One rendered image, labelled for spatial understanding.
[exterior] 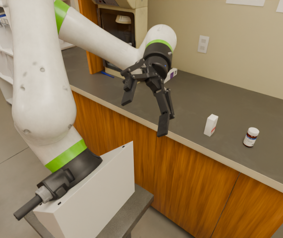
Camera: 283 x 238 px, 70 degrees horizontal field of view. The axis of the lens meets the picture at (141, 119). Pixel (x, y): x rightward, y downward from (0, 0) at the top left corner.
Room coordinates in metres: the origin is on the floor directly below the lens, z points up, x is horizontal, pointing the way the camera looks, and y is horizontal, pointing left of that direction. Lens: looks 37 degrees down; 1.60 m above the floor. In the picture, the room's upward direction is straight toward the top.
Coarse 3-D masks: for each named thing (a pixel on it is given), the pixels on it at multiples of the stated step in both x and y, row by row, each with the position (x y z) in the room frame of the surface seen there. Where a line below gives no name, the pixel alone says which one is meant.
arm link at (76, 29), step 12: (72, 12) 0.73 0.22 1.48; (72, 24) 0.71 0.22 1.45; (84, 24) 0.73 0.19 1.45; (60, 36) 0.71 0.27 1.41; (72, 36) 0.71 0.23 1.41; (84, 36) 0.71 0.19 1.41; (96, 36) 0.72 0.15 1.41; (108, 36) 0.74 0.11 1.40; (84, 48) 0.72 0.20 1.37; (96, 48) 0.71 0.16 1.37; (108, 48) 0.72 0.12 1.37; (120, 48) 0.73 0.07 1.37; (132, 48) 0.75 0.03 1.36; (108, 60) 0.73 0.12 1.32; (120, 60) 0.72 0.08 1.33; (132, 60) 0.72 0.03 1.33; (132, 72) 0.72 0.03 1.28
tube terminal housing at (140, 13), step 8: (136, 0) 1.29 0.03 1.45; (144, 0) 1.35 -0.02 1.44; (112, 8) 1.41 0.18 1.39; (120, 8) 1.36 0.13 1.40; (128, 8) 1.32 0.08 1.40; (136, 8) 1.29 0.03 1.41; (144, 8) 1.35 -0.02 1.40; (136, 16) 1.29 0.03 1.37; (144, 16) 1.35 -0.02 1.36; (136, 24) 1.29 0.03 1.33; (144, 24) 1.35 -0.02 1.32; (136, 32) 1.29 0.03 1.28; (144, 32) 1.35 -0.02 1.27; (136, 40) 1.29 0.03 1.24; (136, 48) 1.29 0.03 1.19; (112, 72) 1.44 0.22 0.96
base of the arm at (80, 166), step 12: (84, 156) 0.39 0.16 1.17; (96, 156) 0.42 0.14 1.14; (60, 168) 0.36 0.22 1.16; (72, 168) 0.36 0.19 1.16; (84, 168) 0.36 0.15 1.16; (48, 180) 0.32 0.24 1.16; (60, 180) 0.33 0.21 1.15; (72, 180) 0.34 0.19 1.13; (36, 192) 0.29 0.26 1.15; (48, 192) 0.30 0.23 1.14; (60, 192) 0.29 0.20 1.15; (36, 204) 0.27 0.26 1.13; (24, 216) 0.24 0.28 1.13
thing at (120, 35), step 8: (104, 8) 1.43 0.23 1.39; (104, 16) 1.44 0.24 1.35; (112, 16) 1.39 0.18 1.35; (120, 16) 1.35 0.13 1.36; (128, 16) 1.31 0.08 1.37; (104, 24) 1.44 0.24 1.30; (112, 24) 1.40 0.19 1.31; (120, 24) 1.35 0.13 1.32; (128, 24) 1.31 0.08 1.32; (112, 32) 1.40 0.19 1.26; (120, 32) 1.35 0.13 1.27; (128, 32) 1.31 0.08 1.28; (128, 40) 1.31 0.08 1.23; (112, 64) 1.42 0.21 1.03
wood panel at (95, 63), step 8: (80, 0) 1.45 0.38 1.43; (88, 0) 1.50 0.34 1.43; (80, 8) 1.46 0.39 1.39; (88, 8) 1.49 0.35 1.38; (96, 8) 1.54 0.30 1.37; (88, 16) 1.48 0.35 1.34; (96, 16) 1.54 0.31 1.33; (96, 24) 1.53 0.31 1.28; (88, 56) 1.45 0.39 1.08; (96, 56) 1.50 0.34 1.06; (88, 64) 1.46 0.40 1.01; (96, 64) 1.49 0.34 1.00; (96, 72) 1.48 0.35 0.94
